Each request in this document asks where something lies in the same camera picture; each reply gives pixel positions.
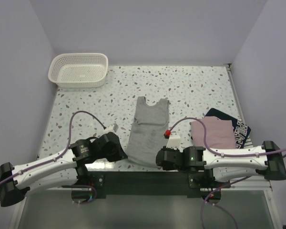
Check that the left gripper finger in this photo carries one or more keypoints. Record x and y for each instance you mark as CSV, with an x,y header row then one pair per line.
x,y
121,153
113,157

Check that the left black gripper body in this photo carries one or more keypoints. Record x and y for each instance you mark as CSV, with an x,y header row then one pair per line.
x,y
102,154

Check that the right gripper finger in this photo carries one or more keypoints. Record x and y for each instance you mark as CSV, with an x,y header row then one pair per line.
x,y
159,158
169,168

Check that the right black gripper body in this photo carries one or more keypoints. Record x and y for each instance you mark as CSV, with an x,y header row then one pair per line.
x,y
169,149

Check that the grey tank top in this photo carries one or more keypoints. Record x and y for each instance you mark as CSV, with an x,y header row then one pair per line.
x,y
147,132

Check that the pink tank top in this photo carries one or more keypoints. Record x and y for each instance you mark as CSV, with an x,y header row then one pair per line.
x,y
219,133

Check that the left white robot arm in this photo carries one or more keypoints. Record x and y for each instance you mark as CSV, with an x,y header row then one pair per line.
x,y
66,168

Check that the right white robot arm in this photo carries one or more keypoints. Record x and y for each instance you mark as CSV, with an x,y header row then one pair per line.
x,y
222,165

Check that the navy lettered tank top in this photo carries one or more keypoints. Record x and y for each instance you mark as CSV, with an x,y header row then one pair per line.
x,y
241,130

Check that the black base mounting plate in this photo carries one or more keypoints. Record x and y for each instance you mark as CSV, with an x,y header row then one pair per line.
x,y
150,183

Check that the white plastic basket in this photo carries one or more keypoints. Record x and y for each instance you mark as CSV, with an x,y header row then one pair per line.
x,y
79,70

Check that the aluminium frame rail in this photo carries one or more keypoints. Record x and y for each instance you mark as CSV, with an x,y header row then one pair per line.
x,y
192,91

